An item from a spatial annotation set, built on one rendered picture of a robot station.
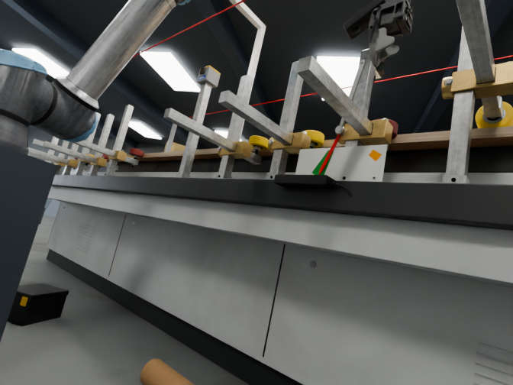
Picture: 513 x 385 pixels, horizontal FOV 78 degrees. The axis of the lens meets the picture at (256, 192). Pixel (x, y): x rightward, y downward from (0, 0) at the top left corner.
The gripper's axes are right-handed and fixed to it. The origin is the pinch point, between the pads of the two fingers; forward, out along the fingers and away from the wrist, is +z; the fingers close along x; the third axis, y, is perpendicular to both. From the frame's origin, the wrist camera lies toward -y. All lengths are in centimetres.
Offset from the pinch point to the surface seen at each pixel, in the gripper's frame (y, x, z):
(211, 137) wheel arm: -50, -6, 19
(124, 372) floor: -66, -6, 101
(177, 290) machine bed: -93, 28, 80
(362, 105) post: -3.9, 6.1, 8.2
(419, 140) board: 7.1, 22.0, 13.0
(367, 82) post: -3.7, 6.3, 1.5
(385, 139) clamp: 3.4, 6.9, 18.5
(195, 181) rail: -66, 4, 32
